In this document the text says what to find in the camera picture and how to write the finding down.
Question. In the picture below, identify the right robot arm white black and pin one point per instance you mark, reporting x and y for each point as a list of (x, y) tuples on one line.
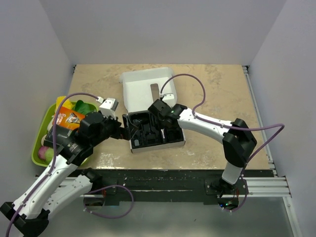
[(237, 140)]

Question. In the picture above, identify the black product box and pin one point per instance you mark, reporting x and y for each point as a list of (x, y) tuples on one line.
[(61, 134)]

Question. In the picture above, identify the green plush toy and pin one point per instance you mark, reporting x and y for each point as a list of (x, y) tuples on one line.
[(83, 107)]

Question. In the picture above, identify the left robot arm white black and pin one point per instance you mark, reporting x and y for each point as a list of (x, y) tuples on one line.
[(31, 213)]

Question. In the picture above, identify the light green ball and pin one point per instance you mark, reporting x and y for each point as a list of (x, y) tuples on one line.
[(48, 155)]

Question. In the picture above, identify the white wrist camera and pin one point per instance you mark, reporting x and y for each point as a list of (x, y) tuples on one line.
[(108, 107), (170, 99)]

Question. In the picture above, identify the yellow plush toy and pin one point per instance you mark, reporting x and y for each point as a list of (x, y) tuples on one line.
[(62, 101)]

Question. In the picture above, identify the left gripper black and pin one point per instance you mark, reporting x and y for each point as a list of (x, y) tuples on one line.
[(120, 132)]

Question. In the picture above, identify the pink ball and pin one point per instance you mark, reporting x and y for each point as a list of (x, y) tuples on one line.
[(41, 152)]

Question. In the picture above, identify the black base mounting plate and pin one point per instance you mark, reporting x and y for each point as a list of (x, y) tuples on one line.
[(117, 185)]

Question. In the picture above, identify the orange razor package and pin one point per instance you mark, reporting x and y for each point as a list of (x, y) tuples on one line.
[(69, 119)]

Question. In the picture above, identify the aluminium frame rail right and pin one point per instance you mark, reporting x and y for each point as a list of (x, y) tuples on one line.
[(287, 201)]

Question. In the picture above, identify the green plastic tray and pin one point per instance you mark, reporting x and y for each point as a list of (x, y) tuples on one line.
[(45, 126)]

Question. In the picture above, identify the white cardboard box lid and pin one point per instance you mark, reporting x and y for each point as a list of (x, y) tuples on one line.
[(141, 88)]

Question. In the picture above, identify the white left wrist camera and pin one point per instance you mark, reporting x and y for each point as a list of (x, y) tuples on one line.
[(108, 107)]

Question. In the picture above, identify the black plastic insert tray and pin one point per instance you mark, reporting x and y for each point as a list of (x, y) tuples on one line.
[(146, 135)]

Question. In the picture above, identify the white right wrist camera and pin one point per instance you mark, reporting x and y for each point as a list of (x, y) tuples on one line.
[(170, 99)]

